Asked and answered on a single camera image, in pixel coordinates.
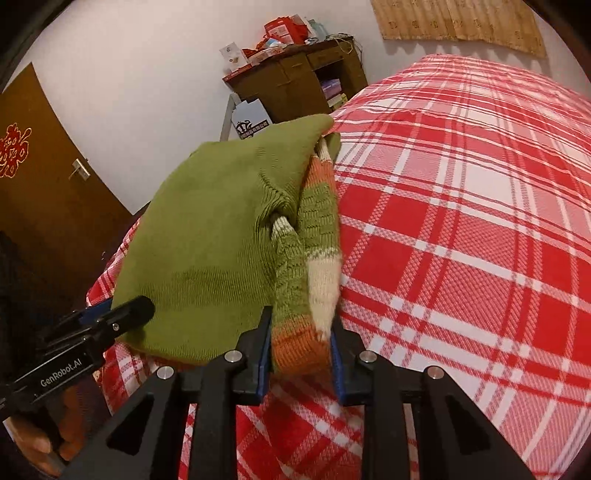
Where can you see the red plaid bed sheet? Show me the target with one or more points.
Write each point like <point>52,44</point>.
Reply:
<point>461,207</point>

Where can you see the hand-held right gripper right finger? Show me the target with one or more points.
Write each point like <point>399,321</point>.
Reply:
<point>336,364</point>

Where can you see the beige patterned curtain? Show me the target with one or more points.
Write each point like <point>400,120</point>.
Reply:
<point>461,23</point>

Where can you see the white card box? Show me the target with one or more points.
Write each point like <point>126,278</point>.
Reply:
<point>233,57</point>

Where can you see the grey metal pole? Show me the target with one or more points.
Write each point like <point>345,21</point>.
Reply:
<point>227,117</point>

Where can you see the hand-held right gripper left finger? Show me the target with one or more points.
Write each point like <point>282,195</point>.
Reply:
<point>264,350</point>

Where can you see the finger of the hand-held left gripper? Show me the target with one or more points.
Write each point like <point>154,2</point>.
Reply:
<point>131,314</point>
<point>90,318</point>

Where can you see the pale purple box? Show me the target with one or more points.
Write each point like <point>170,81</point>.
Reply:
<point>333,88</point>

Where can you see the light blue packet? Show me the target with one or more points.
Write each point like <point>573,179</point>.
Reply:
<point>318,28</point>

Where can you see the brown wooden desk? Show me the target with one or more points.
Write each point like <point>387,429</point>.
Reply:
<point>286,87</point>

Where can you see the brown wooden door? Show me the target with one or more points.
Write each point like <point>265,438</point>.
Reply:
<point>41,221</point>

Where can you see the person's left hand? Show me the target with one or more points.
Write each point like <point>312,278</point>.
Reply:
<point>32,438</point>

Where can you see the green striped knit sweater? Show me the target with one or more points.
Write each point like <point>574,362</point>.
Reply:
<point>207,230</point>

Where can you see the red paper door decoration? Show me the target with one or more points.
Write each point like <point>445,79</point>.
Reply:
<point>14,150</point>

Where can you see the red gift box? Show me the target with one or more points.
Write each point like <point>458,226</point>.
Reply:
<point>286,31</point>

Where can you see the white paper bag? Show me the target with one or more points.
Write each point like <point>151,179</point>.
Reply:
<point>251,120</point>

